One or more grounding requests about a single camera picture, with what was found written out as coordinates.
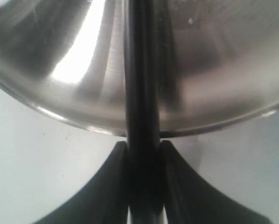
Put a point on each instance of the black kitchen knife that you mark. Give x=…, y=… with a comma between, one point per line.
x=142, y=113

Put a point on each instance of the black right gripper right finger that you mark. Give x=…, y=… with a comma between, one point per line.
x=189, y=199

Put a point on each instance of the round stainless steel plate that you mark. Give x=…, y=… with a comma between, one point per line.
x=218, y=61

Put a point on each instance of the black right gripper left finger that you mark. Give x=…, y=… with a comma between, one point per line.
x=102, y=200

